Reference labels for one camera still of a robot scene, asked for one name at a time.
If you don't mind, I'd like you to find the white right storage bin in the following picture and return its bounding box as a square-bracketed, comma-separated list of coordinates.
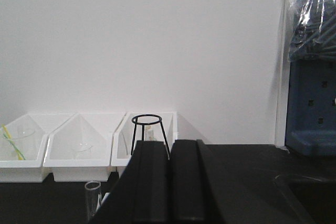
[111, 112, 177, 176]

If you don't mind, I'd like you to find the white middle storage bin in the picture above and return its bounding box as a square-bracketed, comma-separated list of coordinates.
[43, 112, 125, 182]

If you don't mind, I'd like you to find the white left storage bin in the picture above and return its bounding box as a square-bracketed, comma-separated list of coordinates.
[1, 113, 74, 183]

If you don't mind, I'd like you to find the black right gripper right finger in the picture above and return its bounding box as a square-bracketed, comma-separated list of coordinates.
[171, 140, 315, 223]

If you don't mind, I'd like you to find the clear glass test tube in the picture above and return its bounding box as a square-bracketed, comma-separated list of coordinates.
[85, 180, 102, 221]

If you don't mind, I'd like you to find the black wire tripod stand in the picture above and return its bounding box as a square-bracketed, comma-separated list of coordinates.
[131, 114, 171, 158]

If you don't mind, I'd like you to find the white storage bin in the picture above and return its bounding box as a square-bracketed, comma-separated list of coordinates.
[1, 113, 74, 183]
[43, 112, 125, 182]
[111, 112, 177, 176]

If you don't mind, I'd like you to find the plastic bag of pegs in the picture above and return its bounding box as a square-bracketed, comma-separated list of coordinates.
[288, 0, 335, 62]

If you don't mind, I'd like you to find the green plastic stirrer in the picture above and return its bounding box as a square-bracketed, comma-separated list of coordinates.
[3, 133, 26, 161]

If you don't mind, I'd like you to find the black lab sink basin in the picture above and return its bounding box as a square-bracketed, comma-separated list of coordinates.
[274, 174, 335, 223]

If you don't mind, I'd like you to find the yellow plastic stirrer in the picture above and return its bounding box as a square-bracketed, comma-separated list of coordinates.
[2, 124, 25, 161]

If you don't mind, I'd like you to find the clear glass dish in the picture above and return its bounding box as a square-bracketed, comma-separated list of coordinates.
[12, 127, 35, 141]

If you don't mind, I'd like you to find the white test tube rack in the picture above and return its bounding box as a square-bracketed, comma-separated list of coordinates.
[96, 192, 110, 211]

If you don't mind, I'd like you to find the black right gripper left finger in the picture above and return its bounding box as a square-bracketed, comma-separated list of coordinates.
[89, 141, 169, 223]

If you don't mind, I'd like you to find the grey-blue pegboard drying rack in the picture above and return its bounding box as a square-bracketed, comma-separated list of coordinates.
[284, 0, 336, 156]

